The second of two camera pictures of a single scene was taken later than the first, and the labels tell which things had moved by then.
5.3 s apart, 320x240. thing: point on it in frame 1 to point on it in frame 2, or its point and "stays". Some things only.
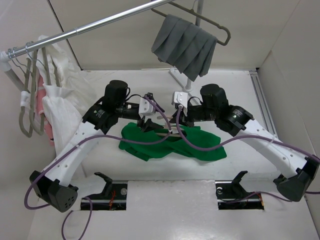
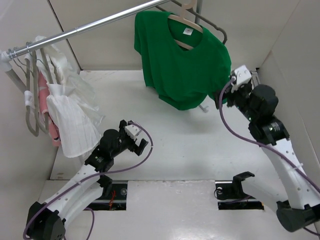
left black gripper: (149, 124) to (133, 146)
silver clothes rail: (18, 50) stays
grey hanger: (25, 112) to (27, 89)
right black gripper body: (198, 113) to (239, 97)
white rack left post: (5, 66) stays
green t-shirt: (144, 151) to (182, 64)
